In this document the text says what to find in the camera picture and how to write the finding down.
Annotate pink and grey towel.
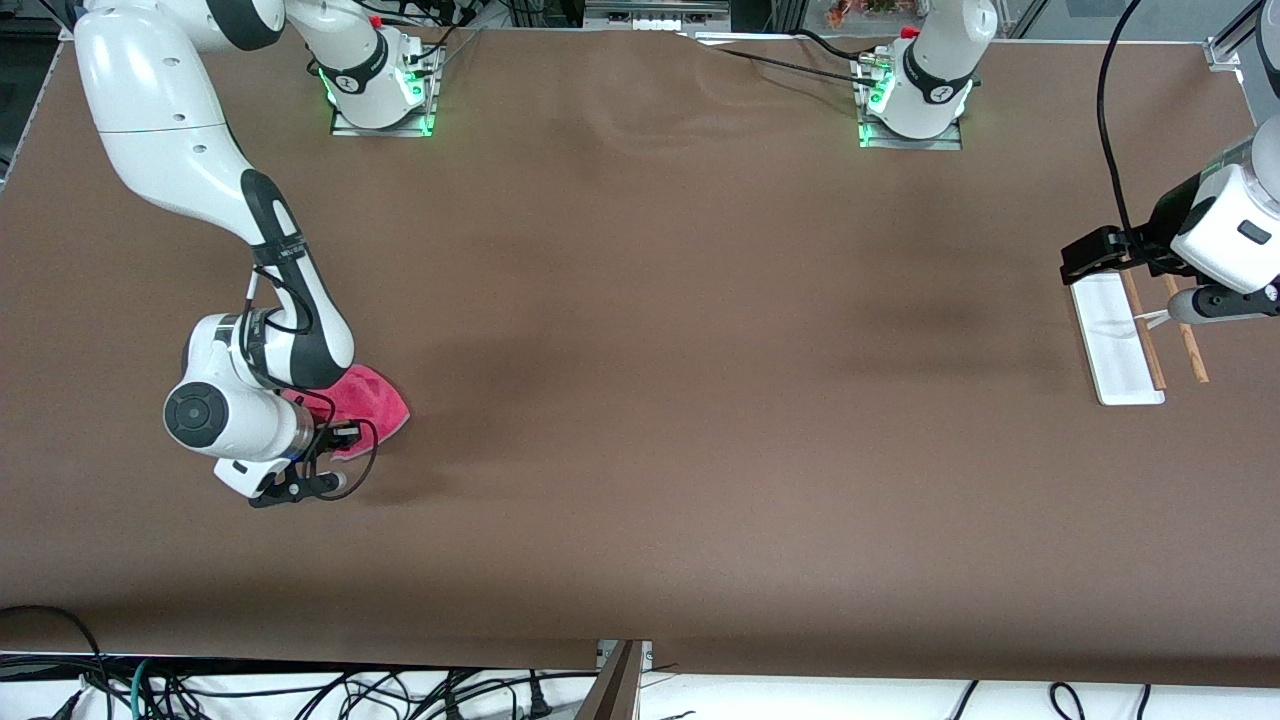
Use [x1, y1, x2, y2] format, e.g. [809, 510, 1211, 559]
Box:
[283, 364, 412, 461]

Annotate short black table cable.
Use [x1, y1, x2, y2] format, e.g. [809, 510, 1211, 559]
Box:
[795, 28, 881, 63]

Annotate black floor cable tangle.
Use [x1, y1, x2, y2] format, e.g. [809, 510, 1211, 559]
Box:
[40, 665, 561, 720]

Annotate black looped floor cable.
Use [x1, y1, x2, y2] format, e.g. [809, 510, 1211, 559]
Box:
[0, 605, 106, 720]

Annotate brown table support post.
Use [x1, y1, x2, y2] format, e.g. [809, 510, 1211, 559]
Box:
[578, 640, 653, 720]

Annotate wooden rack rod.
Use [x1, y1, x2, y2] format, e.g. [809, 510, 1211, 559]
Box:
[1122, 272, 1168, 391]
[1160, 275, 1210, 385]

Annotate orange red object cluster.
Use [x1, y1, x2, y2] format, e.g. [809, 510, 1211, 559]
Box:
[826, 0, 923, 28]

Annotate long black table cable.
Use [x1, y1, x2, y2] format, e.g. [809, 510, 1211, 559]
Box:
[700, 45, 881, 87]

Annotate aluminium corner profile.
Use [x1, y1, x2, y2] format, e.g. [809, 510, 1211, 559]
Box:
[1205, 0, 1266, 71]

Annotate black arm base cables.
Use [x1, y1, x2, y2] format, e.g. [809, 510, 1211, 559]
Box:
[400, 0, 483, 63]

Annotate white towel rack base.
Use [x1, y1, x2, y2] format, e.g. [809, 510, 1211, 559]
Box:
[1070, 272, 1171, 407]

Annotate aluminium frame bar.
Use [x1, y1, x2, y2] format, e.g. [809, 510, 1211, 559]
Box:
[585, 0, 731, 19]

